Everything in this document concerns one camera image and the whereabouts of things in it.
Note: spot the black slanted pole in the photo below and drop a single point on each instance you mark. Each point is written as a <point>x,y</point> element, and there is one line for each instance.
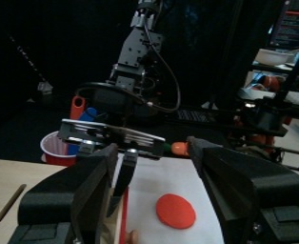
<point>293,70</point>

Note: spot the white cutting board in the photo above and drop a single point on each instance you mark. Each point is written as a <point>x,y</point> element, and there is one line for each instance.
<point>155,178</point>

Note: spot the white background shelf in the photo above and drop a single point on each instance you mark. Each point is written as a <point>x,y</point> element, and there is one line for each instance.
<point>258,94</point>

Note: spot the flat red dough disc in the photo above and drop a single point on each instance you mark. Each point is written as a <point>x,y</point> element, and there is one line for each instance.
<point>177,211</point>

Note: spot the dark poster with red stripe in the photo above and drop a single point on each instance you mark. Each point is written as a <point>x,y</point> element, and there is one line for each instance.
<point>291,31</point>

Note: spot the white bowl on shelf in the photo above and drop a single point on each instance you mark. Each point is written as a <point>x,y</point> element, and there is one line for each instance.
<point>274,57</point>

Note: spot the silver frame bracket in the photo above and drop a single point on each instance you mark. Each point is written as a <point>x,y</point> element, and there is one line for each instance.
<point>45,86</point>

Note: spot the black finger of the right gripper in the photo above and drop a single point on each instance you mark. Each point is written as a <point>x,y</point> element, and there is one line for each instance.
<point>86,148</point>
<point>127,178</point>

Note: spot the orange toy carrot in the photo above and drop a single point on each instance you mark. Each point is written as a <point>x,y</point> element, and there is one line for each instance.
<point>181,148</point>

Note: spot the wooden drawer box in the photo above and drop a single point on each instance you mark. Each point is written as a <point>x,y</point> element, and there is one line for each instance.
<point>29,178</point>

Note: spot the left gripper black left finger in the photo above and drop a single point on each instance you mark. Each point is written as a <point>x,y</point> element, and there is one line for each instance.
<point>62,203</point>

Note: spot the red pink tool container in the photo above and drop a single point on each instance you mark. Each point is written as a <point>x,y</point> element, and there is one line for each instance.
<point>54,152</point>

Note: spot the wooden drawer with red front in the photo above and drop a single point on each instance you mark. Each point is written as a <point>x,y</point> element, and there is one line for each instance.
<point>125,219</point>

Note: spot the red round background object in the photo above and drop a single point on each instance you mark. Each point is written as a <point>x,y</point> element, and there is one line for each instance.
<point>273,83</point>

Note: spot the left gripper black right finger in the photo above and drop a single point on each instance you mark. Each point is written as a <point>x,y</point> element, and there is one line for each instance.
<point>241,184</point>

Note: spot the white text label sticker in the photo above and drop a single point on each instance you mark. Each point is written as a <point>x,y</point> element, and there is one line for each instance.
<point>194,116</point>

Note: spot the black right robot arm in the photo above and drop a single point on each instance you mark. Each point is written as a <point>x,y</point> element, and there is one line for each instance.
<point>133,47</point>

